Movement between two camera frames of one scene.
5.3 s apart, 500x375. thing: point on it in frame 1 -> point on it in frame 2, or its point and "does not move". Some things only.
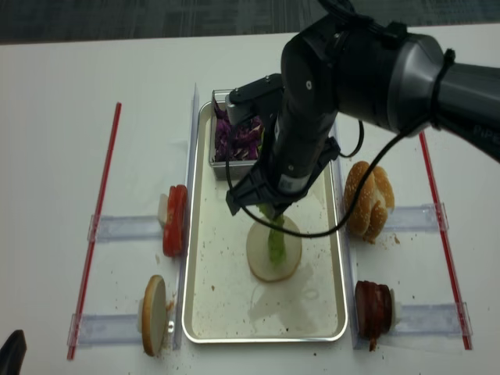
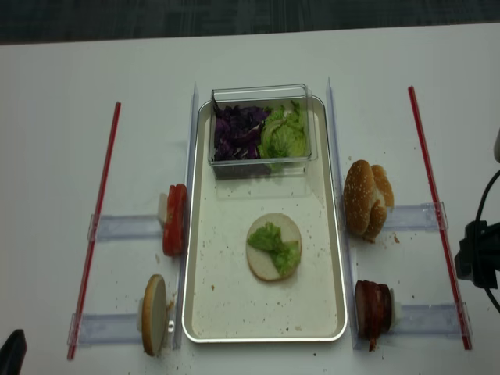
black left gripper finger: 13,353 does not move
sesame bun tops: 369,213 does not move
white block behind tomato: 162,205 does not move
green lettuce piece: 276,243 -> 286,255
